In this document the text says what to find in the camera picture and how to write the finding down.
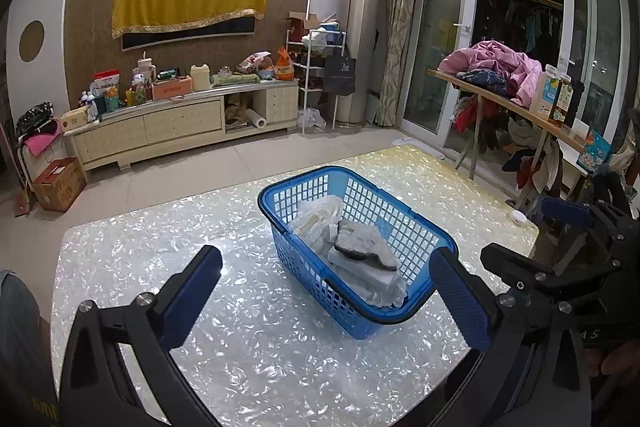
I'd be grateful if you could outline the small cardboard box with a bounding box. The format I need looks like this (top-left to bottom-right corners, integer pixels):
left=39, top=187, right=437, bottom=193
left=60, top=108, right=91, bottom=131

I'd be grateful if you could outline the orange snack bag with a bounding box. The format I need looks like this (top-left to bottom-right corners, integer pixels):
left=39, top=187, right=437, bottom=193
left=275, top=47, right=296, bottom=80

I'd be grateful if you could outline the wooden table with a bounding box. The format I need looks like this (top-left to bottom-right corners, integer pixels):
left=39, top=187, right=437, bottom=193
left=427, top=68, right=608, bottom=212

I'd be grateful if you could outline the person's right hand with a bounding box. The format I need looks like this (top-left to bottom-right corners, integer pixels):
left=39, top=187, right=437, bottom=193
left=582, top=341, right=640, bottom=390

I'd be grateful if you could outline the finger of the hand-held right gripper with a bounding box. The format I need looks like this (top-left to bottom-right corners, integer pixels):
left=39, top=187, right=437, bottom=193
left=479, top=242, right=583, bottom=308
left=541, top=197, right=626, bottom=240

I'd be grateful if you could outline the black television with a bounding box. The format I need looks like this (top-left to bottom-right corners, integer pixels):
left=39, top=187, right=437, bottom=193
left=121, top=14, right=257, bottom=52

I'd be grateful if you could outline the patterned beige curtain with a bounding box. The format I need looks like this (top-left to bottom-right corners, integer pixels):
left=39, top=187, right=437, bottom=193
left=376, top=0, right=423, bottom=128

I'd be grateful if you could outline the pink white snack bag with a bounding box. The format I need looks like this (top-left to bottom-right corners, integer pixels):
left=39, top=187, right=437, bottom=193
left=237, top=51, right=271, bottom=75

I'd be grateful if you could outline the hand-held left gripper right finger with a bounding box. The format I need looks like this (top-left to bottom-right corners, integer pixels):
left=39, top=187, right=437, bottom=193
left=429, top=247, right=586, bottom=427

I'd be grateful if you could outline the cream TV cabinet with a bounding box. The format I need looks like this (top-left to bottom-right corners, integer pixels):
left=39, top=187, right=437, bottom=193
left=64, top=79, right=301, bottom=172

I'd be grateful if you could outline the colourful printed box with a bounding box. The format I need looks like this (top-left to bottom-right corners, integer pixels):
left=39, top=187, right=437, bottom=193
left=575, top=127, right=612, bottom=172

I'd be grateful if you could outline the hanging clothes pile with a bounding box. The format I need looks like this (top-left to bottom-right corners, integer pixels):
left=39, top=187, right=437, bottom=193
left=452, top=97, right=563, bottom=192

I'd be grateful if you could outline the grey printed shirt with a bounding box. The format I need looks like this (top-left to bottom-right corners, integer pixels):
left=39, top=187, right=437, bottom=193
left=0, top=269, right=61, bottom=427

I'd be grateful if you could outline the black paper bag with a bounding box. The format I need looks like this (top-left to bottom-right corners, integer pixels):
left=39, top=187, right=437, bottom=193
left=324, top=47, right=357, bottom=96

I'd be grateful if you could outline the black dotted bag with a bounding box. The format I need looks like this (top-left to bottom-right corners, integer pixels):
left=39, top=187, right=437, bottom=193
left=16, top=103, right=55, bottom=138

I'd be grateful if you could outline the white plastic jug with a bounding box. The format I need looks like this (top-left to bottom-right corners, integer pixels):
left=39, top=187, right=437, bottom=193
left=190, top=63, right=213, bottom=92

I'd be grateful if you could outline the blue plastic basket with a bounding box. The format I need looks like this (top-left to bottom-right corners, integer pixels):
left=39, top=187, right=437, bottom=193
left=257, top=165, right=459, bottom=341

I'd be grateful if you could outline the white bottle blue label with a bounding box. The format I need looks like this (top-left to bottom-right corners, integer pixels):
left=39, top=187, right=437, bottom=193
left=529, top=64, right=558, bottom=118

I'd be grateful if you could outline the white plastic bag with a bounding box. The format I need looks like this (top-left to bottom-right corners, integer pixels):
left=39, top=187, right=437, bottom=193
left=298, top=108, right=327, bottom=131

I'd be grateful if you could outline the amber liquid bottle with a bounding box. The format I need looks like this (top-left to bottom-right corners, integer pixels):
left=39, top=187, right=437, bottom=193
left=547, top=74, right=573, bottom=125

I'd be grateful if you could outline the orange flat box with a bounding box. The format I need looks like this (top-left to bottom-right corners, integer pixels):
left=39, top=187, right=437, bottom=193
left=151, top=76, right=193, bottom=102

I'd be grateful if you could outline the red white bag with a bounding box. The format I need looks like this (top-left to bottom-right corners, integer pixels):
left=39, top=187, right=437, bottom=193
left=95, top=69, right=121, bottom=98

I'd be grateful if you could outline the standing air conditioner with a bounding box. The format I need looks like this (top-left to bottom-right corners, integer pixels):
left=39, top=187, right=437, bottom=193
left=334, top=0, right=390, bottom=126

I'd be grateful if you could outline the glass sliding door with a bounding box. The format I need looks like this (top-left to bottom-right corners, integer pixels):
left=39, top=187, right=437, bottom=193
left=402, top=0, right=640, bottom=168

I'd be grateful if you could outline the white quilted cloth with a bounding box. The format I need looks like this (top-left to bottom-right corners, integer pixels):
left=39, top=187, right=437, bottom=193
left=292, top=194, right=346, bottom=253

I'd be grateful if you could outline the dark blue garment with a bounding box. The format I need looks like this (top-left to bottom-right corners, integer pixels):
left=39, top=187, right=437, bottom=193
left=457, top=69, right=508, bottom=98

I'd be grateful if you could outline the white metal rack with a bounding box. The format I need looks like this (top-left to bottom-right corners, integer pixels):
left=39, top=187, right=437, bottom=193
left=286, top=29, right=348, bottom=135

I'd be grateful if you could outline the open cardboard box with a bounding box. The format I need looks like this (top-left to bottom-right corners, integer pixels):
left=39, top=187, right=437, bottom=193
left=287, top=13, right=321, bottom=44

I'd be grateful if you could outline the pink garment pile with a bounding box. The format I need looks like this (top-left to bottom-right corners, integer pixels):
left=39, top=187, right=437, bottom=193
left=439, top=39, right=543, bottom=106

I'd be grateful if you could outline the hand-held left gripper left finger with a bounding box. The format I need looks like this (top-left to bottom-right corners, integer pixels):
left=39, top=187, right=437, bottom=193
left=59, top=245, right=223, bottom=427

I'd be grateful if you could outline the grey patterned cloth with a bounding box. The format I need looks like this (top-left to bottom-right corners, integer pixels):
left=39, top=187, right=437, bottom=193
left=334, top=219, right=399, bottom=272

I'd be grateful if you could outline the pink cloth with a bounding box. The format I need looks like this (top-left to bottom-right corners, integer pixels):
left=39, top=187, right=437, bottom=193
left=22, top=132, right=63, bottom=155

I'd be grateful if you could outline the green folded mat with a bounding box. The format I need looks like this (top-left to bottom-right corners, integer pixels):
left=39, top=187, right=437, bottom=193
left=210, top=73, right=261, bottom=86

